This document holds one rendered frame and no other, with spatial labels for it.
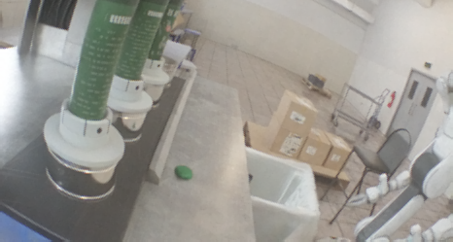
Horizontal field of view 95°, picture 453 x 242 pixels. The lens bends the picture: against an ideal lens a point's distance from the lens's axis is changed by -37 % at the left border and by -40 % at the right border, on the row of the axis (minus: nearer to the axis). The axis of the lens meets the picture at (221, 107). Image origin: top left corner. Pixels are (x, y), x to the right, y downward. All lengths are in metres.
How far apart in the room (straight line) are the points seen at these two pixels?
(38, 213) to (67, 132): 0.07
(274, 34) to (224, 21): 1.75
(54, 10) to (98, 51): 0.39
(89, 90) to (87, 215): 0.09
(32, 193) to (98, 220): 0.06
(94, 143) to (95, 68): 0.05
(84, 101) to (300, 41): 10.74
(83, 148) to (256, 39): 10.45
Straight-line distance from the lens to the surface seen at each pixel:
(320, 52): 11.14
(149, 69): 0.40
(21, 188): 0.23
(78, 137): 0.21
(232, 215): 0.29
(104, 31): 0.19
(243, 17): 10.52
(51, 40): 0.57
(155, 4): 0.29
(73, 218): 0.21
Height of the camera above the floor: 1.19
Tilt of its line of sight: 17 degrees down
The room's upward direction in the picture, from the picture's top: 21 degrees clockwise
